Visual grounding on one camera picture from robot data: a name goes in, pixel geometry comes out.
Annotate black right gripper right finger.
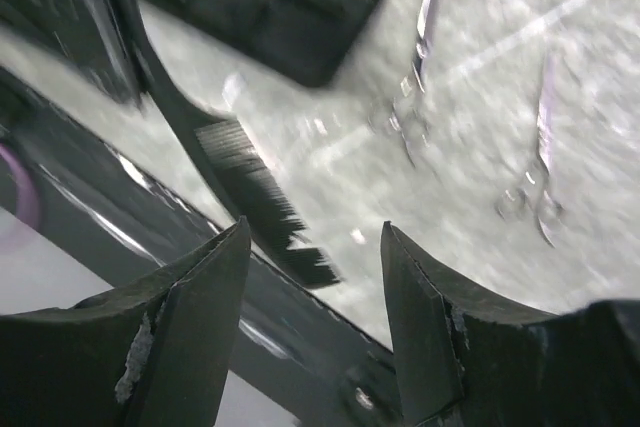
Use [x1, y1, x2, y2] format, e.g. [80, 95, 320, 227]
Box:
[380, 223, 639, 426]

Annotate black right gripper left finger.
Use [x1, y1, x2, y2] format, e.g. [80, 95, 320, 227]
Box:
[1, 220, 251, 426]

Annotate black handled razor comb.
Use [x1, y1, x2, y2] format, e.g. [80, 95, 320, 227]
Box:
[110, 0, 340, 289]

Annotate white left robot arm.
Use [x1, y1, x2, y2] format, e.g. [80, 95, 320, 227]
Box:
[1, 0, 141, 104]

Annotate silver scissors right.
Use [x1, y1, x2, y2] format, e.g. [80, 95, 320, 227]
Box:
[495, 52, 566, 247]

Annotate silver scissors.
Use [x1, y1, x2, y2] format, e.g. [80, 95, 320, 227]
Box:
[368, 0, 440, 168]
[495, 52, 566, 247]

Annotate silver scissors left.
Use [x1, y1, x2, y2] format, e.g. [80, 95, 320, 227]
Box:
[368, 0, 440, 168]

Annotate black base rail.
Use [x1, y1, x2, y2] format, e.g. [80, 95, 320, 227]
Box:
[1, 72, 401, 426]

